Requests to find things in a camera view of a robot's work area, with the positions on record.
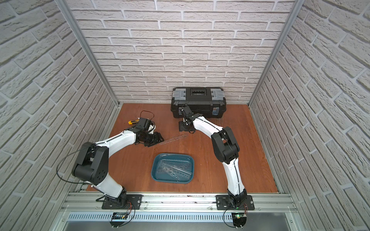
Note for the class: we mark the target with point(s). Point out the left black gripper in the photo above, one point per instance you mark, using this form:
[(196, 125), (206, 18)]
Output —
[(151, 138)]

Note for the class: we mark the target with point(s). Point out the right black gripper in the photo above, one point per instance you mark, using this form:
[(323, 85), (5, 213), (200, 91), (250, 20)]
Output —
[(181, 127)]

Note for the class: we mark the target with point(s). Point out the clear stencil ruler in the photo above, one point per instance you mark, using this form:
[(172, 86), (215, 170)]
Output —
[(174, 167), (164, 176), (176, 138), (173, 173)]

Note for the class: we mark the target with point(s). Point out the clear triangular scale ruler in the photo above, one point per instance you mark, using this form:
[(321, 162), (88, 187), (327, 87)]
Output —
[(183, 167)]

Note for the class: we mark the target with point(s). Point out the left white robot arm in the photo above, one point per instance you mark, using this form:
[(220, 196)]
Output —
[(92, 162)]

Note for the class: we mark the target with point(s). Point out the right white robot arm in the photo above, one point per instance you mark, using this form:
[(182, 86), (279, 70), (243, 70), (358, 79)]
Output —
[(226, 150)]

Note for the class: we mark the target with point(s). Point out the yellow utility knife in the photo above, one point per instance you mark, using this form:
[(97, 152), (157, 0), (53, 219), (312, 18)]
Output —
[(132, 122)]

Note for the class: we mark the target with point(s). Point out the black plastic toolbox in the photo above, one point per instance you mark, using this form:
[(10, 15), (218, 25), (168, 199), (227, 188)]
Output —
[(208, 101)]

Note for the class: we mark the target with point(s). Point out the teal plastic tray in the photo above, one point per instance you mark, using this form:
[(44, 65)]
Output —
[(174, 158)]

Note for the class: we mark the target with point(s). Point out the left controller board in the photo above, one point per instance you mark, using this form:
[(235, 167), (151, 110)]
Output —
[(119, 219)]

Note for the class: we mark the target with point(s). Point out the controller board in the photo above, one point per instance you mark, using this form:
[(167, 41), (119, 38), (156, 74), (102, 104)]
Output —
[(239, 219), (119, 219)]

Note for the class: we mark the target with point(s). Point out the right controller board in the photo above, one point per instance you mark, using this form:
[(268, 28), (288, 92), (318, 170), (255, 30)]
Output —
[(239, 219)]

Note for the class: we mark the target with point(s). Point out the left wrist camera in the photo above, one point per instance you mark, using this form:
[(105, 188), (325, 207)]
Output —
[(145, 125)]

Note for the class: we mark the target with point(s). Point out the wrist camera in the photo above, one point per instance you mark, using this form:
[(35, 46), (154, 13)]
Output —
[(145, 125), (186, 113)]

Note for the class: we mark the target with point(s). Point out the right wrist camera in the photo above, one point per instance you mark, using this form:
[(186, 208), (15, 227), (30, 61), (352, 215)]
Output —
[(186, 113)]

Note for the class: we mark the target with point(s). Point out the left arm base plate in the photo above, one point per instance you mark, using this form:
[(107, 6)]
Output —
[(123, 202)]

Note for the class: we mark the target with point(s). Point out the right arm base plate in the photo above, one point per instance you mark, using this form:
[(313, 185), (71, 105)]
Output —
[(224, 202)]

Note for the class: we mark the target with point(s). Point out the aluminium front rail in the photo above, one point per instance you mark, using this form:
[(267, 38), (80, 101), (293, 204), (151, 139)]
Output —
[(184, 202)]

